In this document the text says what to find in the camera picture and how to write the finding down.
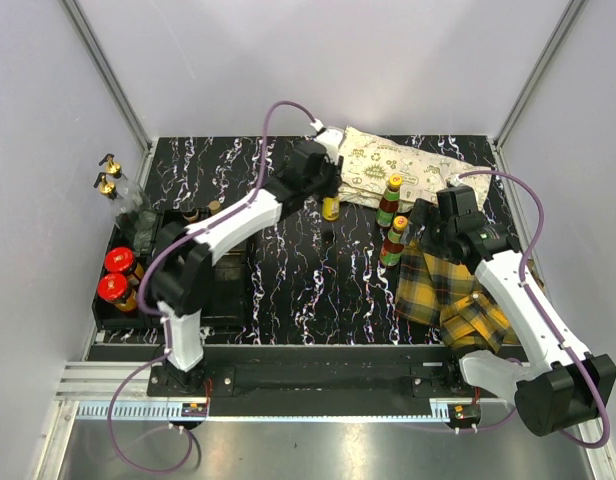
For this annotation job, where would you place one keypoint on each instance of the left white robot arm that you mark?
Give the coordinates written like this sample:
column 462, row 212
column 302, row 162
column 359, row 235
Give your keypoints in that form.
column 181, row 275

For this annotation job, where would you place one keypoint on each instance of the cream printed cloth bag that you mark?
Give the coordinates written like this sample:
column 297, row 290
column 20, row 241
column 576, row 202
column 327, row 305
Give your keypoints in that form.
column 370, row 160

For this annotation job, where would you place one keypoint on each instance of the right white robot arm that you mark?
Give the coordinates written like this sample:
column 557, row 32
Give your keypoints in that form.
column 562, row 383

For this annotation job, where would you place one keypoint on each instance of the yellow label bottle brown cap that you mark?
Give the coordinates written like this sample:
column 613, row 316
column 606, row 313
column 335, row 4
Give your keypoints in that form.
column 214, row 207

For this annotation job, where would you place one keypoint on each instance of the tall green label sauce bottle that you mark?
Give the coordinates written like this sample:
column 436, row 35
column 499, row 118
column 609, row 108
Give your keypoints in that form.
column 389, row 204

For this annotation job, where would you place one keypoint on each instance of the yellow plaid cloth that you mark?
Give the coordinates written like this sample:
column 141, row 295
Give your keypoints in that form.
column 447, row 297

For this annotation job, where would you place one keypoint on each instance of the clear pump bottle gold top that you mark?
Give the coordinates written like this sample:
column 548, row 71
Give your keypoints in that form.
column 120, row 180

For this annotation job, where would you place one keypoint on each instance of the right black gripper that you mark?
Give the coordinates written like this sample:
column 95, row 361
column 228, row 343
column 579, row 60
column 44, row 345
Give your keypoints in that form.
column 427, row 213

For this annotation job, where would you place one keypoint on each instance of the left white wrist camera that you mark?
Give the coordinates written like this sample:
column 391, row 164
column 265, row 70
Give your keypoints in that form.
column 329, row 137

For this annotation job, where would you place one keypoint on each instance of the red lid chili jar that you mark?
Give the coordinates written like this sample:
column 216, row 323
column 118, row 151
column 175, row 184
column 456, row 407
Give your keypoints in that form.
column 115, row 289
column 123, row 261

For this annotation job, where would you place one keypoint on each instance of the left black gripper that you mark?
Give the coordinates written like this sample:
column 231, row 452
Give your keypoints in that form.
column 334, row 178

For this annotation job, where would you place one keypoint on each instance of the short green label sauce bottle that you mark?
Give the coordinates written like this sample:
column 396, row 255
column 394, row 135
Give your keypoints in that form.
column 392, row 248

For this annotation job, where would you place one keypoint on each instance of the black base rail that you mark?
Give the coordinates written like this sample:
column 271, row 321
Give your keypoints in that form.
column 322, row 382

